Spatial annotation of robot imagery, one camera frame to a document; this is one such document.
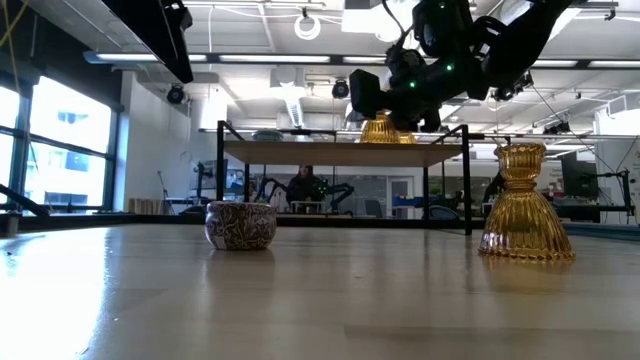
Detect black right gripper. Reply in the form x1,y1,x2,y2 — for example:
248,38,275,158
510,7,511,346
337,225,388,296
348,42,481,134

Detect blue candle tin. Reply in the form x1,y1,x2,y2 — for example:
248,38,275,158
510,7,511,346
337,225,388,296
251,128,285,143

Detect patterned ceramic bowl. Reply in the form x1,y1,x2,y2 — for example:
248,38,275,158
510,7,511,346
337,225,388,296
204,200,278,252

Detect blue storage bins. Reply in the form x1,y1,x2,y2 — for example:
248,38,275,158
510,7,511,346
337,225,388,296
391,195,426,209

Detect wooden shelf black metal legs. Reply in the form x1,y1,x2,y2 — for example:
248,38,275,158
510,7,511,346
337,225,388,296
216,120,474,236

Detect person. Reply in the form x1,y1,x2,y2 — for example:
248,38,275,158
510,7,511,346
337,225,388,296
481,172,506,204
285,165,321,204

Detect white ceiling light fixture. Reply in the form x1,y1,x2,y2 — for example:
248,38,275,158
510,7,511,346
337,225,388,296
341,0,426,57

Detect long rig light bar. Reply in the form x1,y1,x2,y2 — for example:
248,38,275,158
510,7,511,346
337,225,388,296
82,49,640,70

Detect black monitor screen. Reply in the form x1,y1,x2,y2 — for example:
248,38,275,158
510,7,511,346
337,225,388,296
559,149,601,201

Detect black equipment stand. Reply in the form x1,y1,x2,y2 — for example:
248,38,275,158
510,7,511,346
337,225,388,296
552,168,637,225

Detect black ceiling camera mount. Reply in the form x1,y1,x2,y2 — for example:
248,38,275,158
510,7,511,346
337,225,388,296
492,72,535,103

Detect black aluminium rig frame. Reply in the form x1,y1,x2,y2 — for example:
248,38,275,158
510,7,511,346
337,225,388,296
0,183,640,240

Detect white hanging ring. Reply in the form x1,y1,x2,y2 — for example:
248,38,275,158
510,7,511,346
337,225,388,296
293,13,322,42

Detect dark window frame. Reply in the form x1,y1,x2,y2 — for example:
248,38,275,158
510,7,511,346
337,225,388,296
0,74,126,214

